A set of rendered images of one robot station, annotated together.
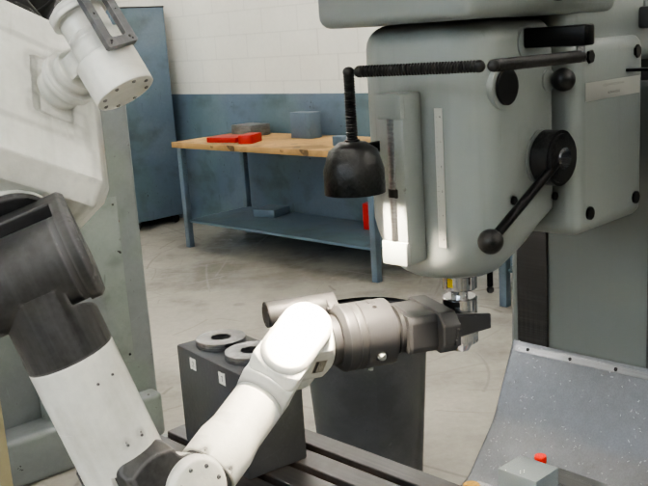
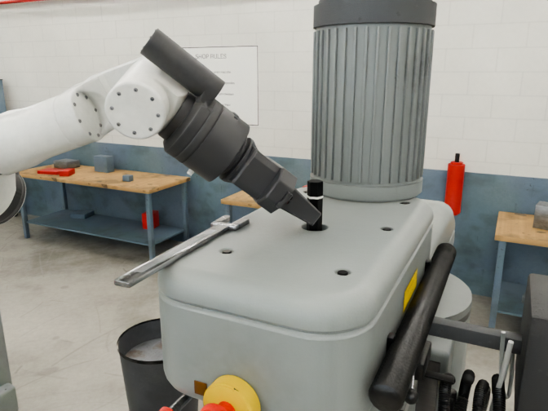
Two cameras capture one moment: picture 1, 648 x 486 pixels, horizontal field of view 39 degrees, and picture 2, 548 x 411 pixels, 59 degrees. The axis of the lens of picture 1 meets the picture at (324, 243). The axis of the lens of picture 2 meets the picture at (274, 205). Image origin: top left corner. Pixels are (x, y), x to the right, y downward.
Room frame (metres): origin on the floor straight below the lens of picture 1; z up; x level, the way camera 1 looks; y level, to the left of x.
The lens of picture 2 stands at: (0.59, 0.09, 2.10)
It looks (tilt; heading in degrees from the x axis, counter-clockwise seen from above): 15 degrees down; 340
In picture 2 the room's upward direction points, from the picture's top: straight up
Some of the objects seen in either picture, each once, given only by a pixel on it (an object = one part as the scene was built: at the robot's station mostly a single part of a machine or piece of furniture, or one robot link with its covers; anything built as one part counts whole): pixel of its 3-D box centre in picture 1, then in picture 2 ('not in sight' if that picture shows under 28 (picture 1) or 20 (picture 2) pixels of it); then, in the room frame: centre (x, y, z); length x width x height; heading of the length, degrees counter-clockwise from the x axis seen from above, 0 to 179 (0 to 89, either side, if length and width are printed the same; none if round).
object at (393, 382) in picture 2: not in sight; (422, 302); (1.10, -0.31, 1.79); 0.45 x 0.04 x 0.04; 134
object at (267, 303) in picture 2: not in sight; (317, 276); (1.19, -0.19, 1.81); 0.47 x 0.26 x 0.16; 134
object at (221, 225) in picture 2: not in sight; (189, 245); (1.15, 0.00, 1.89); 0.24 x 0.04 x 0.01; 137
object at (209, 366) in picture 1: (239, 396); not in sight; (1.51, 0.17, 1.01); 0.22 x 0.12 x 0.20; 36
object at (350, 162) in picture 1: (353, 166); not in sight; (1.05, -0.04, 1.47); 0.07 x 0.07 x 0.06
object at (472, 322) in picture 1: (471, 324); not in sight; (1.15, -0.19, 1.24); 0.06 x 0.02 x 0.03; 109
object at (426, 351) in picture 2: not in sight; (411, 369); (1.12, -0.32, 1.66); 0.12 x 0.04 x 0.04; 134
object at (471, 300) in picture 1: (459, 299); not in sight; (1.18, -0.18, 1.26); 0.05 x 0.05 x 0.01
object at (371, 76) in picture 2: not in sight; (369, 99); (1.35, -0.36, 2.05); 0.20 x 0.20 x 0.32
